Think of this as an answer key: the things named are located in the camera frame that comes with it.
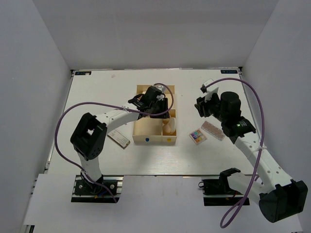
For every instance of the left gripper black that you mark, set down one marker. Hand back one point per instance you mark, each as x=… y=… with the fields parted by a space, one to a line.
x=164 y=104

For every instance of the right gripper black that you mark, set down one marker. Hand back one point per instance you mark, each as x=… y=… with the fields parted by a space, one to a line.
x=201 y=106

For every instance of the round white powder puff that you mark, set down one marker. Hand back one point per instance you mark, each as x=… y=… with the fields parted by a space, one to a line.
x=172 y=125

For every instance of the nude eyeshadow palette clear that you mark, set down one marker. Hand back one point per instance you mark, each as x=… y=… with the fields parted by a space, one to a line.
x=213 y=130

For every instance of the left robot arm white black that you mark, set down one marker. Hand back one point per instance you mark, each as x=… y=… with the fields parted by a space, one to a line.
x=89 y=135

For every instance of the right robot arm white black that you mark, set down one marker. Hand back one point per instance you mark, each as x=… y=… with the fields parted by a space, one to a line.
x=278 y=195

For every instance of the cream organizer tray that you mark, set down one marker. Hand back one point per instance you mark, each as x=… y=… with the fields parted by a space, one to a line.
x=150 y=131

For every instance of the colourful eyeshadow palette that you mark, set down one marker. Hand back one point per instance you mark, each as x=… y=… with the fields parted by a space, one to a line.
x=197 y=136

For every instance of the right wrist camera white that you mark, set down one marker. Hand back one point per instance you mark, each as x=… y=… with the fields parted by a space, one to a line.
x=209 y=89

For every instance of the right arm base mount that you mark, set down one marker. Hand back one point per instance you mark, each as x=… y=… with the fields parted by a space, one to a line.
x=216 y=191

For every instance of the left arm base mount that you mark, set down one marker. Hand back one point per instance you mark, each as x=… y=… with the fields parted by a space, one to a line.
x=86 y=193

